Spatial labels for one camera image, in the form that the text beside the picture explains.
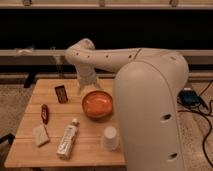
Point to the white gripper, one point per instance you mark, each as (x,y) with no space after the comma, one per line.
(86,75)

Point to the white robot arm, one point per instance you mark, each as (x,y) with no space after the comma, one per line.
(145,90)

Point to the orange bowl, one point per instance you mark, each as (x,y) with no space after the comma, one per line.
(97,104)

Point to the wooden table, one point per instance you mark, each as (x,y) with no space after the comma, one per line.
(87,150)

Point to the red chili pepper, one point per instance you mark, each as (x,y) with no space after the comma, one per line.
(45,113)

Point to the white tube with cap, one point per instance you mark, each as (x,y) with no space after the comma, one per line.
(65,146)

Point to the blue device on floor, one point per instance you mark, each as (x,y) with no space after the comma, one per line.
(189,97)

